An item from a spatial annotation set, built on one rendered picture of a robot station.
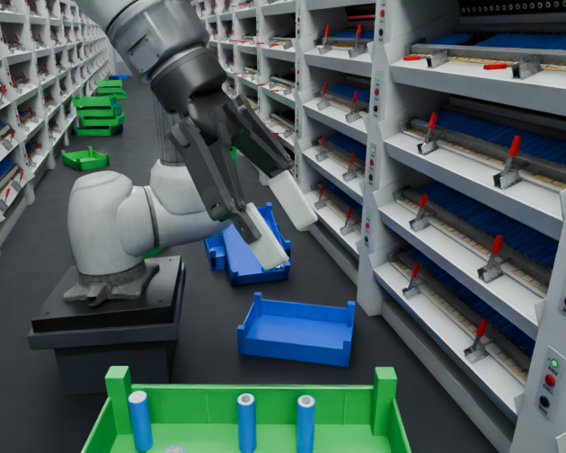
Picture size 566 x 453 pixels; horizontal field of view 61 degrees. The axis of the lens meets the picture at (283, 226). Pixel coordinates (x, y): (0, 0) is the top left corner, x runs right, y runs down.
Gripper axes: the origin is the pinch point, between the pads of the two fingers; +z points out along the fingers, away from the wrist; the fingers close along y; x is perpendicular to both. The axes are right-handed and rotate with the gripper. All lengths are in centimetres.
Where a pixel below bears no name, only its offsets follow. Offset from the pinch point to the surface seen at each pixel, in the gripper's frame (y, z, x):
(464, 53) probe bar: -65, -1, 19
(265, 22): -196, -54, -64
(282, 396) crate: 9.0, 14.8, -6.3
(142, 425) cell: 17.6, 8.0, -15.9
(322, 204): -120, 25, -54
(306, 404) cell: 11.5, 14.6, -1.8
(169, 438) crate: 15.4, 11.8, -17.0
